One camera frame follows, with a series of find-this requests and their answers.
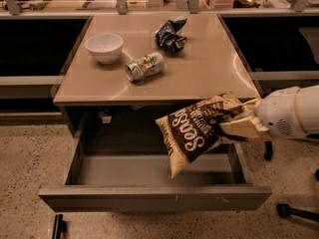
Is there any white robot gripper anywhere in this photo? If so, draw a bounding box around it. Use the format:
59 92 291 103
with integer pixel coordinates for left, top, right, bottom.
219 87 307 141

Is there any brown chip bag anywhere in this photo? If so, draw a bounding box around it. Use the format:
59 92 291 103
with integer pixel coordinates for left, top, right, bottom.
156 92 246 178

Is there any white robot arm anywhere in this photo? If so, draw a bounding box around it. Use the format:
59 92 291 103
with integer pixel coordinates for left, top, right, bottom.
220 86 319 141

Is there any crumpled blue chip bag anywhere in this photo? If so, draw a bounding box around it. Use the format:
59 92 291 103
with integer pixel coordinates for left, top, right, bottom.
155 17 187 54

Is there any beige counter cabinet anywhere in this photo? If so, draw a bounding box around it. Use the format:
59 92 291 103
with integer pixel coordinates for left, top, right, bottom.
49 12 265 137

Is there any grey open top drawer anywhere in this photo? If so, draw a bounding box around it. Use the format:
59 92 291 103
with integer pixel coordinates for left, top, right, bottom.
39 113 271 212

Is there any black chair caster leg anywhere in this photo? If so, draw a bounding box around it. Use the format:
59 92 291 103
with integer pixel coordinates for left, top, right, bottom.
263 141 273 160

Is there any black chair base leg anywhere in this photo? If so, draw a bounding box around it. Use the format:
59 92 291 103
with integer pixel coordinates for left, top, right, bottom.
276 203 319 222

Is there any crushed green white can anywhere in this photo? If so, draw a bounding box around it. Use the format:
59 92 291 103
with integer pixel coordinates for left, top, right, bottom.
125 52 164 82

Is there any white ceramic bowl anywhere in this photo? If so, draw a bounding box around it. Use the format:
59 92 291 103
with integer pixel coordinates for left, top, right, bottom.
85 33 124 64

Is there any black object at floor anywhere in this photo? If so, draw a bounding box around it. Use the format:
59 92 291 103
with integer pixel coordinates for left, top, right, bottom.
52 214 67 239

